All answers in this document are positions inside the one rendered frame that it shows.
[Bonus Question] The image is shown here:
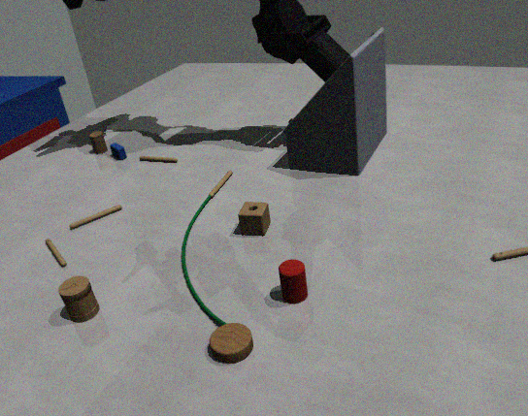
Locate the small blue block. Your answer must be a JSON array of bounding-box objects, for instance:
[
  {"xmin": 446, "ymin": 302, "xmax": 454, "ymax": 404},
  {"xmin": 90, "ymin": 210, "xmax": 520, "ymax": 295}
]
[{"xmin": 110, "ymin": 144, "xmax": 126, "ymax": 160}]

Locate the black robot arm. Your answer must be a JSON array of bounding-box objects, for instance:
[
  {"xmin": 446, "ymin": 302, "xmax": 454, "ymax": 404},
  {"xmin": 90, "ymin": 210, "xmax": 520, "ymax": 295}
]
[{"xmin": 251, "ymin": 0, "xmax": 349, "ymax": 82}]

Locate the dark green string with wooden stick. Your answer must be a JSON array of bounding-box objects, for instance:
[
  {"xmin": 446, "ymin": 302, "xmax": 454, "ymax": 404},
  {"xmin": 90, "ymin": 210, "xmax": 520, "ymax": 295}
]
[{"xmin": 181, "ymin": 171, "xmax": 233, "ymax": 326}]

